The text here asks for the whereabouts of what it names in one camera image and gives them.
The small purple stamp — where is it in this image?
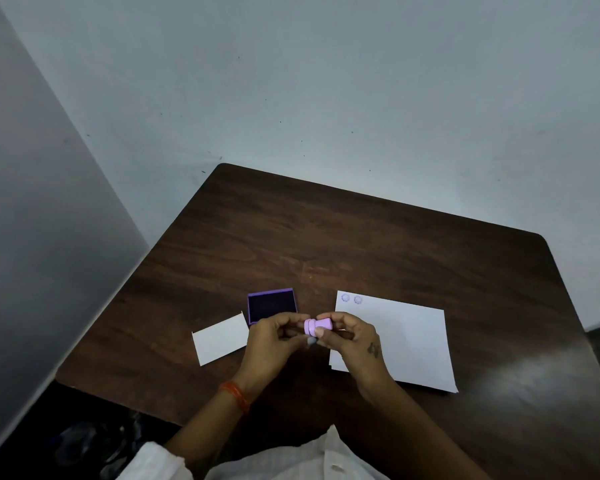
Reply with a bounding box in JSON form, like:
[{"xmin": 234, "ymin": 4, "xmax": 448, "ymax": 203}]
[{"xmin": 303, "ymin": 318, "xmax": 334, "ymax": 338}]

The person's left hand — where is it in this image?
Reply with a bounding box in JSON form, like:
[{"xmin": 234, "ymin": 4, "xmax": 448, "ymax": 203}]
[{"xmin": 239, "ymin": 312, "xmax": 318, "ymax": 387}]

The person's right forearm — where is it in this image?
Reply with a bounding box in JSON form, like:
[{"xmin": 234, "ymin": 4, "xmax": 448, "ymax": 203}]
[{"xmin": 367, "ymin": 377, "xmax": 491, "ymax": 480}]

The small white card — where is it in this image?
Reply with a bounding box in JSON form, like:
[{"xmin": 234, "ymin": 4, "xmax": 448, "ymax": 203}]
[{"xmin": 192, "ymin": 313, "xmax": 251, "ymax": 367}]

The person's right hand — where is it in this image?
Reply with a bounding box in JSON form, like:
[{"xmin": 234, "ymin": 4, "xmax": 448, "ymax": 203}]
[{"xmin": 314, "ymin": 312, "xmax": 394, "ymax": 390}]

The person's left forearm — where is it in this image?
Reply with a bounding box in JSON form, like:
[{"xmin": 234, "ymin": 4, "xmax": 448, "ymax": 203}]
[{"xmin": 165, "ymin": 379, "xmax": 265, "ymax": 470}]

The white paper sheet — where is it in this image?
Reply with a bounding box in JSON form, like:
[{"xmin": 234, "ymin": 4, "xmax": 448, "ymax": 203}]
[{"xmin": 328, "ymin": 291, "xmax": 459, "ymax": 394}]

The purple ink pad box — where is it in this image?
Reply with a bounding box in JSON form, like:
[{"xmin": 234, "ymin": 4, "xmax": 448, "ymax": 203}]
[{"xmin": 247, "ymin": 288, "xmax": 299, "ymax": 326}]

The person's white garment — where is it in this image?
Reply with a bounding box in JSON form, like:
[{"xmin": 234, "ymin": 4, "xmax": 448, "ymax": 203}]
[{"xmin": 116, "ymin": 425, "xmax": 391, "ymax": 480}]

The dark brown wooden table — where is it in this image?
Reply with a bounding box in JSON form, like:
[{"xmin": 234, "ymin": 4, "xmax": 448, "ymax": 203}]
[{"xmin": 55, "ymin": 163, "xmax": 600, "ymax": 480}]

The orange thread bracelet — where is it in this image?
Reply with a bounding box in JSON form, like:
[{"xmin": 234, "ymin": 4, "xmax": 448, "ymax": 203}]
[{"xmin": 219, "ymin": 381, "xmax": 252, "ymax": 414}]

